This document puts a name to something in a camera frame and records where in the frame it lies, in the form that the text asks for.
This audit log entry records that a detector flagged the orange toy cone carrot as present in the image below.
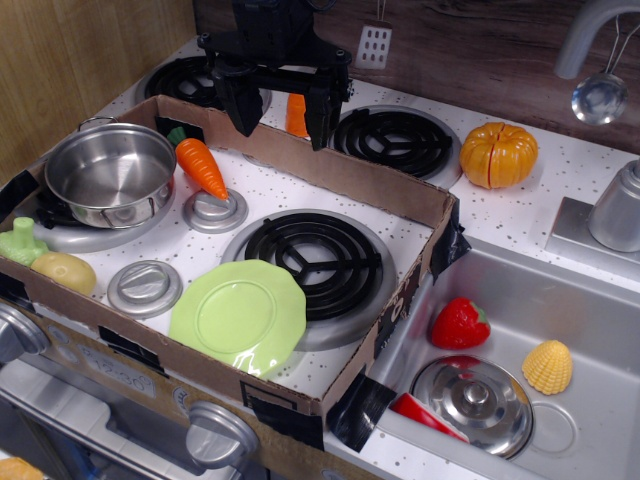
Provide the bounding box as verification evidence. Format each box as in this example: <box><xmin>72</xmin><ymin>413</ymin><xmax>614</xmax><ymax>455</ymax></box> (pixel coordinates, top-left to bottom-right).
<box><xmin>285</xmin><ymin>93</ymin><xmax>308</xmax><ymax>138</ymax></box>

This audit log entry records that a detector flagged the black burner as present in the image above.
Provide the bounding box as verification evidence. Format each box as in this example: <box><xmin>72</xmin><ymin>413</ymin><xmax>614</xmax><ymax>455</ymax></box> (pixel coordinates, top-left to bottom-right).
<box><xmin>330</xmin><ymin>106</ymin><xmax>460</xmax><ymax>180</ymax></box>
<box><xmin>138</xmin><ymin>56</ymin><xmax>224</xmax><ymax>111</ymax></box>
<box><xmin>35</xmin><ymin>188</ymin><xmax>82</xmax><ymax>229</ymax></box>
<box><xmin>244</xmin><ymin>212</ymin><xmax>383</xmax><ymax>321</ymax></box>

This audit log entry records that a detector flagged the orange toy pumpkin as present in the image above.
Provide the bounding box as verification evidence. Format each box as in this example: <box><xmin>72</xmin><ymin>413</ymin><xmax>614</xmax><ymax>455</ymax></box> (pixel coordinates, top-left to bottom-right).
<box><xmin>459</xmin><ymin>122</ymin><xmax>539</xmax><ymax>189</ymax></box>

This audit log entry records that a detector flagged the silver stove knob lower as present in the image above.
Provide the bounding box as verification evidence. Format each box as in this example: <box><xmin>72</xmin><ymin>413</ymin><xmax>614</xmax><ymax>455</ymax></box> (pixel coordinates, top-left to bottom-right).
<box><xmin>107</xmin><ymin>260</ymin><xmax>183</xmax><ymax>320</ymax></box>

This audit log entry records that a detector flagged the red toy pepper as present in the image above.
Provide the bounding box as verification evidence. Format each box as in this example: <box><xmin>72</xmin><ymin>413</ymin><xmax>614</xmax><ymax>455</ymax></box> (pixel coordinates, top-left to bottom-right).
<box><xmin>390</xmin><ymin>393</ymin><xmax>470</xmax><ymax>444</ymax></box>

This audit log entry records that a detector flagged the black front left burner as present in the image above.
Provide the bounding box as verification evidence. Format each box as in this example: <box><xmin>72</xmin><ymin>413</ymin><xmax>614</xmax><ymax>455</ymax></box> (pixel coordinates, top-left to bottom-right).
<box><xmin>35</xmin><ymin>188</ymin><xmax>82</xmax><ymax>229</ymax></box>

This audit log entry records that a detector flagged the silver stove knob upper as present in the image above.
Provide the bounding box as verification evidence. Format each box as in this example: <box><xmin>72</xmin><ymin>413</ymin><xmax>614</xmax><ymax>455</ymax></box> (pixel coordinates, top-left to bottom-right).
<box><xmin>182</xmin><ymin>189</ymin><xmax>249</xmax><ymax>234</ymax></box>

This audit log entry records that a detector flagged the black back right burner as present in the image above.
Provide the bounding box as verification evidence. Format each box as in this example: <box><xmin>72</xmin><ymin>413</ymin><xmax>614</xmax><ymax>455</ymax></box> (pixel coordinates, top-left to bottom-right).
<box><xmin>330</xmin><ymin>106</ymin><xmax>460</xmax><ymax>180</ymax></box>

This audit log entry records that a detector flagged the silver toy faucet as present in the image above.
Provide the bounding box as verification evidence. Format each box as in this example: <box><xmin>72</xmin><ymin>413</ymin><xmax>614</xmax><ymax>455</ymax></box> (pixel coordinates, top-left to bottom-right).
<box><xmin>546</xmin><ymin>1</ymin><xmax>639</xmax><ymax>266</ymax></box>

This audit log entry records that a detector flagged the black back left burner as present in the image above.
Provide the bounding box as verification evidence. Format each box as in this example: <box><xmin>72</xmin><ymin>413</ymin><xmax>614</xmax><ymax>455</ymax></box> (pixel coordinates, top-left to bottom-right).
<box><xmin>138</xmin><ymin>56</ymin><xmax>224</xmax><ymax>111</ymax></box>

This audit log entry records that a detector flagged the silver hanging ladle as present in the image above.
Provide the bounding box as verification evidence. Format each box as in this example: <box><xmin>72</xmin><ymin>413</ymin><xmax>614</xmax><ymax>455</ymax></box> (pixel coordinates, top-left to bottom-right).
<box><xmin>571</xmin><ymin>17</ymin><xmax>639</xmax><ymax>126</ymax></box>

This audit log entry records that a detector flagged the red toy strawberry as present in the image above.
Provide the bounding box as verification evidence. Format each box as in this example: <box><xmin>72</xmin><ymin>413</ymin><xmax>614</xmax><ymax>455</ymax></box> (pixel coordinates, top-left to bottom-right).
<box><xmin>431</xmin><ymin>297</ymin><xmax>491</xmax><ymax>350</ymax></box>

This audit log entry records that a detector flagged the yellow toy potato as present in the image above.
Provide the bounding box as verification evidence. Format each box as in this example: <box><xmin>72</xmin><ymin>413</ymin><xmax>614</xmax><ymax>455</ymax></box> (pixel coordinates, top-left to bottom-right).
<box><xmin>31</xmin><ymin>252</ymin><xmax>97</xmax><ymax>295</ymax></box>

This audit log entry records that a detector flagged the brown cardboard fence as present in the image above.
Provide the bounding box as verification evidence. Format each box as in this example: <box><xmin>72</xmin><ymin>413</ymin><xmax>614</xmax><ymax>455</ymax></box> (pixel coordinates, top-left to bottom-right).
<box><xmin>1</xmin><ymin>96</ymin><xmax>470</xmax><ymax>449</ymax></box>

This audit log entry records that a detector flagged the silver stove knob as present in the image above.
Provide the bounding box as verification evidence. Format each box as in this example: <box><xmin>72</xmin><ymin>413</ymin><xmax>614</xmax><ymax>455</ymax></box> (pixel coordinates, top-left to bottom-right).
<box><xmin>182</xmin><ymin>189</ymin><xmax>249</xmax><ymax>234</ymax></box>
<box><xmin>107</xmin><ymin>260</ymin><xmax>183</xmax><ymax>320</ymax></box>

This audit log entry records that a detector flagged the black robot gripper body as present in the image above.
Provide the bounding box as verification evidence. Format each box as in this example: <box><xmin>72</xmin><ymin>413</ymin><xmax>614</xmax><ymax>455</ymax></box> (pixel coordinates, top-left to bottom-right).
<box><xmin>198</xmin><ymin>1</ymin><xmax>352</xmax><ymax>95</ymax></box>

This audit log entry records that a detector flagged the silver oven knob left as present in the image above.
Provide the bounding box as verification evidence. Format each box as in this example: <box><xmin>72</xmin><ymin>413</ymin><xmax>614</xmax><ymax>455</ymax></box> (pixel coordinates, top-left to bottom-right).
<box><xmin>0</xmin><ymin>304</ymin><xmax>50</xmax><ymax>363</ymax></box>

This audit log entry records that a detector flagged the light green toy broccoli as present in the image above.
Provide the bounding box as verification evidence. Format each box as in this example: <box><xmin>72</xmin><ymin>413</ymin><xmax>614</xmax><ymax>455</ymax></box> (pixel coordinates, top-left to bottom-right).
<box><xmin>0</xmin><ymin>217</ymin><xmax>49</xmax><ymax>267</ymax></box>

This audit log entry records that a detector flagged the silver oven knob centre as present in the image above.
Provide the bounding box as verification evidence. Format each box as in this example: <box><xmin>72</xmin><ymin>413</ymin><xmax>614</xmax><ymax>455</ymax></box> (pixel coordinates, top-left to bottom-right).
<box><xmin>185</xmin><ymin>401</ymin><xmax>259</xmax><ymax>469</ymax></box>

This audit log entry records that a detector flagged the yellow toy corn piece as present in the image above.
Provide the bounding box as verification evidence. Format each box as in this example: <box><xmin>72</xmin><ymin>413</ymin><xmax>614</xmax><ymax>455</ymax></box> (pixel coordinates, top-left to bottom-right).
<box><xmin>521</xmin><ymin>340</ymin><xmax>573</xmax><ymax>395</ymax></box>

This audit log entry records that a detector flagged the silver oven knob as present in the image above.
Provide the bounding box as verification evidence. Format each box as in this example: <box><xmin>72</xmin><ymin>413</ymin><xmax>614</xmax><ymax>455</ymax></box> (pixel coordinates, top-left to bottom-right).
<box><xmin>0</xmin><ymin>304</ymin><xmax>50</xmax><ymax>363</ymax></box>
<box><xmin>185</xmin><ymin>401</ymin><xmax>259</xmax><ymax>469</ymax></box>

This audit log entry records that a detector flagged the light green plastic plate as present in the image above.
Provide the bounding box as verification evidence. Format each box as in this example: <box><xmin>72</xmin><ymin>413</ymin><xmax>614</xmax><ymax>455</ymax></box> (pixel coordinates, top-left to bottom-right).
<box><xmin>168</xmin><ymin>259</ymin><xmax>307</xmax><ymax>378</ymax></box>

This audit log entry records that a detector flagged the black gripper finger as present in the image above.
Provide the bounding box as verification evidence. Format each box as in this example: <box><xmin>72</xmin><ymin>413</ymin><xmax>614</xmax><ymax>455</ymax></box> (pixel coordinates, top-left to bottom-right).
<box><xmin>304</xmin><ymin>69</ymin><xmax>349</xmax><ymax>151</ymax></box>
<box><xmin>211</xmin><ymin>60</ymin><xmax>263</xmax><ymax>137</ymax></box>

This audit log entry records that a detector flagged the black front right burner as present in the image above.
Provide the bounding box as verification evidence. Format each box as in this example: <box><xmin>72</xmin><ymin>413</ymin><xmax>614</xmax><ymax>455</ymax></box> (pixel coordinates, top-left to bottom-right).
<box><xmin>244</xmin><ymin>212</ymin><xmax>383</xmax><ymax>321</ymax></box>

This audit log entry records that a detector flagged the silver hanging spatula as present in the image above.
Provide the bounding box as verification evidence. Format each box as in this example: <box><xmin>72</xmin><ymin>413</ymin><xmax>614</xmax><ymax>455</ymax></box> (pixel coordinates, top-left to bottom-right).
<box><xmin>354</xmin><ymin>1</ymin><xmax>393</xmax><ymax>70</ymax></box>

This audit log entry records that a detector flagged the stainless steel pot lid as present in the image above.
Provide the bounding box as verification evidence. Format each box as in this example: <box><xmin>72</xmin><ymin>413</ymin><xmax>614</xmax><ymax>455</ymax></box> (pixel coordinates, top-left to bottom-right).
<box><xmin>410</xmin><ymin>355</ymin><xmax>534</xmax><ymax>459</ymax></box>

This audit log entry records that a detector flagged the silver toy sink basin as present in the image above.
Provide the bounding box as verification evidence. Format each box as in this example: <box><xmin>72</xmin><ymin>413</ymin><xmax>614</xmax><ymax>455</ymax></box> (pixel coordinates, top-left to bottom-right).
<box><xmin>371</xmin><ymin>241</ymin><xmax>639</xmax><ymax>479</ymax></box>

